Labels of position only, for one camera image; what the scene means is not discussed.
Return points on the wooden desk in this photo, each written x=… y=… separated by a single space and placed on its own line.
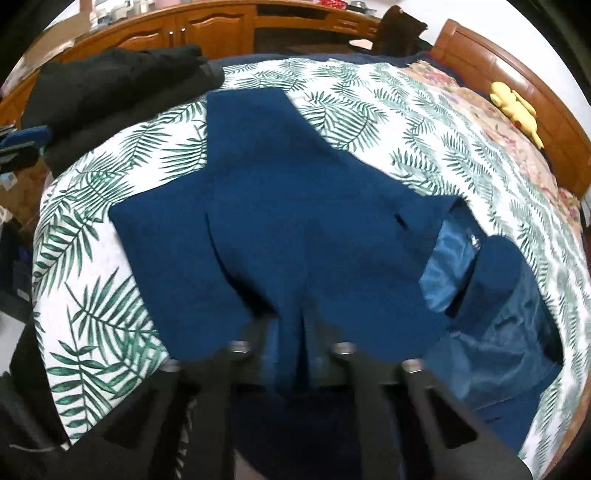
x=207 y=25

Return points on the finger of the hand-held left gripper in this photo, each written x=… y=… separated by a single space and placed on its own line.
x=30 y=137
x=18 y=159

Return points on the floral bedspread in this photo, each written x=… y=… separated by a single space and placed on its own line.
x=498 y=134

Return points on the dark cloth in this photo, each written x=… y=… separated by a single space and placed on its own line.
x=27 y=406

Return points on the wooden headboard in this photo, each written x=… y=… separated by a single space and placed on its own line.
x=508 y=60

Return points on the bed with leaf-print duvet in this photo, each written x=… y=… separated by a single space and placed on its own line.
x=106 y=314

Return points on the navy blue suit jacket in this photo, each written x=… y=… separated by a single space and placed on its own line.
x=300 y=207

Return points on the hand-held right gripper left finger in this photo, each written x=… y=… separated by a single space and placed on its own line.
x=231 y=369

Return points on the red basket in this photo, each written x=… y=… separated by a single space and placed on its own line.
x=332 y=3

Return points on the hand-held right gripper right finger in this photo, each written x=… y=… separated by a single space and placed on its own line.
x=351 y=369

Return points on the cardboard box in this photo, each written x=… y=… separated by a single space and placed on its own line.
x=18 y=198

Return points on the yellow plush toy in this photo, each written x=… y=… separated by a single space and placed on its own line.
x=512 y=104

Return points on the dark chair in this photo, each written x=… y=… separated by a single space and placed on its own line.
x=397 y=27

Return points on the black garment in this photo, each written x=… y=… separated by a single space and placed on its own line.
x=115 y=74

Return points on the dark storage box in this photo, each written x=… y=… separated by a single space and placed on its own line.
x=16 y=272

